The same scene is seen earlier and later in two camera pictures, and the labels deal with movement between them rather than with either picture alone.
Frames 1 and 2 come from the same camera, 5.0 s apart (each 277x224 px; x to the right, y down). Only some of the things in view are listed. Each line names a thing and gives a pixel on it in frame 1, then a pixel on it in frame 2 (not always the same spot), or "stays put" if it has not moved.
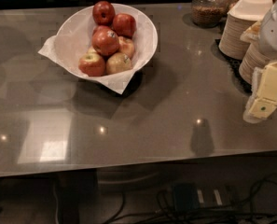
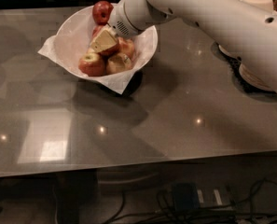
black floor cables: x=264 y=203 stays put
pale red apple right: x=127 y=46 stays put
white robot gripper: x=274 y=35 to x=119 y=20
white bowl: x=74 y=38 stays put
